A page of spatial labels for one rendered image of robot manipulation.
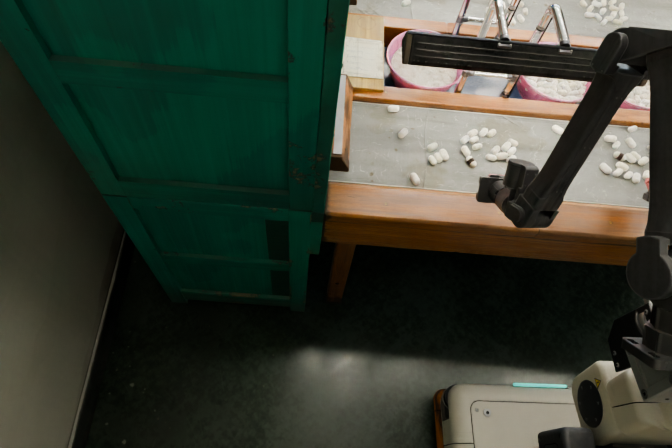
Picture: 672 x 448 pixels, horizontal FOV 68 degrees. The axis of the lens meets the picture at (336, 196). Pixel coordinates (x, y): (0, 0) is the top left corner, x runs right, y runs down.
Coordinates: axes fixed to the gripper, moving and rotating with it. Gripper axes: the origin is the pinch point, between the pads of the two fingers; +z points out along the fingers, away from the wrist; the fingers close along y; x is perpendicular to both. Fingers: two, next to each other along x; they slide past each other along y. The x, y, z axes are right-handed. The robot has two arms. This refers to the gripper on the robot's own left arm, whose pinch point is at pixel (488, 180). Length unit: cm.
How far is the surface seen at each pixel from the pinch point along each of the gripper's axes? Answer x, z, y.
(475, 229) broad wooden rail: 14.3, 0.4, 0.7
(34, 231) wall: 23, -3, 118
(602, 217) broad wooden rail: 9.0, 3.8, -35.2
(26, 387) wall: 62, -16, 117
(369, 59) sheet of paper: -25, 41, 31
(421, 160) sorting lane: 0.6, 17.4, 14.6
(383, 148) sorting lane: -1.5, 19.8, 25.9
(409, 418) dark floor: 97, 19, 4
